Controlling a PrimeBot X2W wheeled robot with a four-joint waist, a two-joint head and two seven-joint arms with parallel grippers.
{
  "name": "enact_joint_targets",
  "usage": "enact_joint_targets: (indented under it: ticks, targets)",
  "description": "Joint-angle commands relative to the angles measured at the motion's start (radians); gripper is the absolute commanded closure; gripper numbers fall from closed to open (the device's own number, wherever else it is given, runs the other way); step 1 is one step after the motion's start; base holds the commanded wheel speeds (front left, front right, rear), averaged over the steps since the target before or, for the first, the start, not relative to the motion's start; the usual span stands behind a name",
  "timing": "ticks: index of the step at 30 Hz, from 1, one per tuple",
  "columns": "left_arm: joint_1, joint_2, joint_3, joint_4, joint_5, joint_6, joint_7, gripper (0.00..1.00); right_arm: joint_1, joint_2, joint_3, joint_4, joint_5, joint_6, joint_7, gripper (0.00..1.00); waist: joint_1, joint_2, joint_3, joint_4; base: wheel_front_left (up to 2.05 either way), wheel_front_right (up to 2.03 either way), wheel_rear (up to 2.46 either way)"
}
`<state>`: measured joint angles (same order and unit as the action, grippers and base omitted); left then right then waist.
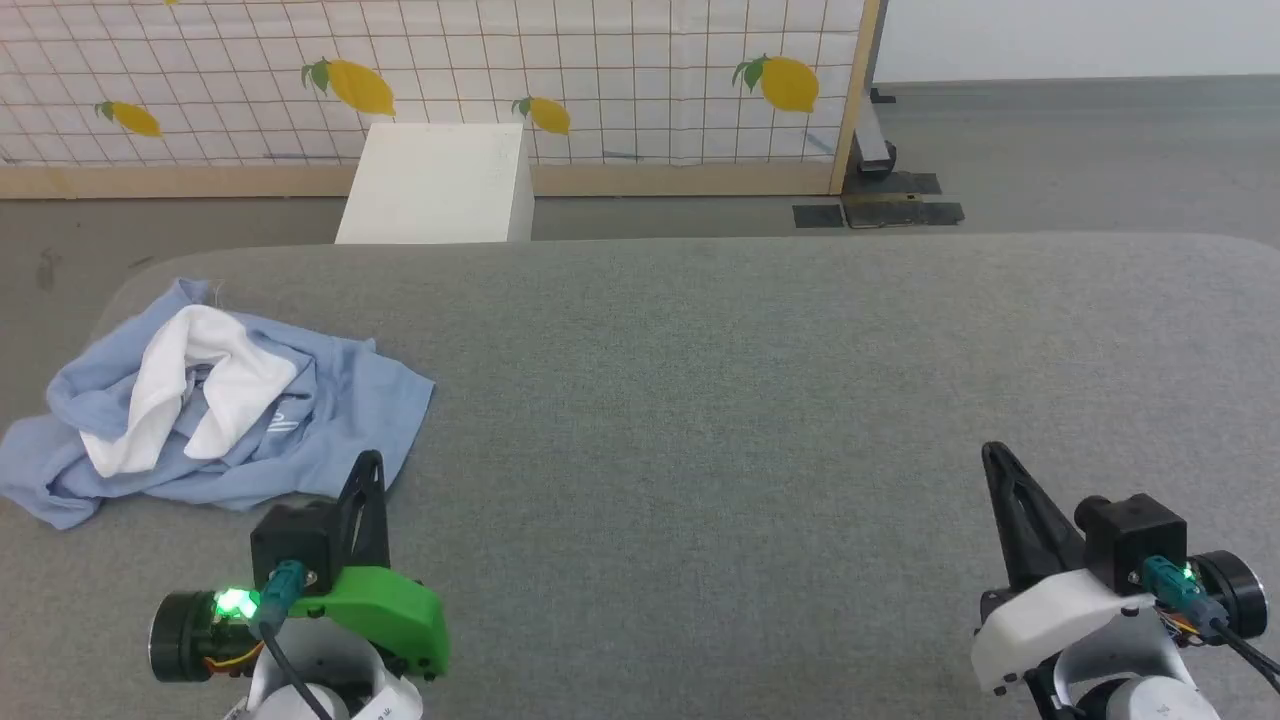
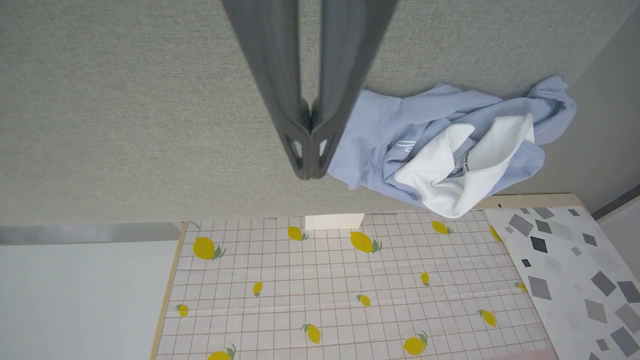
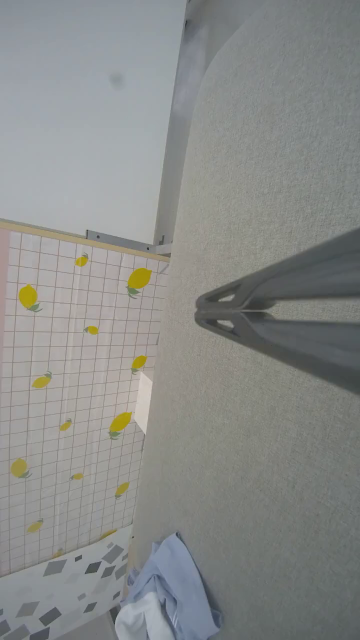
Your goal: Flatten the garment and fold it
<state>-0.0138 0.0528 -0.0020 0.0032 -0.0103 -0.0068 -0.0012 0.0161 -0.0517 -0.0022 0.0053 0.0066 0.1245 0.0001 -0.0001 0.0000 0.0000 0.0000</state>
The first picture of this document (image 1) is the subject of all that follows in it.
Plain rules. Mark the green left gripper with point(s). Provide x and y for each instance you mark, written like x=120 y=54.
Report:
x=400 y=610

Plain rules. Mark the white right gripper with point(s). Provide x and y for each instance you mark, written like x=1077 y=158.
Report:
x=1050 y=615

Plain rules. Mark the light blue polo shirt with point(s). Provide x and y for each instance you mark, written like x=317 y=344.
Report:
x=340 y=400

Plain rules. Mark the large black floor plate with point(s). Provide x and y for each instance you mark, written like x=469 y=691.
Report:
x=900 y=213

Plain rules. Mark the white box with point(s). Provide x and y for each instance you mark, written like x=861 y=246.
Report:
x=440 y=185

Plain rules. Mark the small black floor plate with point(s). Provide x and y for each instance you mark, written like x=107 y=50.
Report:
x=818 y=216

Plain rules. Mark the metal partition stand leg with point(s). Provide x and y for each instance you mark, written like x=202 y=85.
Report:
x=872 y=140

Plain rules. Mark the white partition board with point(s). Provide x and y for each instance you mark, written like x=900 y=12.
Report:
x=1050 y=40

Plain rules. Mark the lemon print partition panel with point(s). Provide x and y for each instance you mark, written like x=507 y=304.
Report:
x=600 y=60

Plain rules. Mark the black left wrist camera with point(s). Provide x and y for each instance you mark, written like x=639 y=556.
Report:
x=295 y=540

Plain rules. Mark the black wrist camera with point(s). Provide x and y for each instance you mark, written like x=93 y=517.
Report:
x=1135 y=535
x=295 y=540

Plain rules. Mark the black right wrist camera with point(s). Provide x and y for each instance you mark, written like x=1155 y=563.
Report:
x=1135 y=535

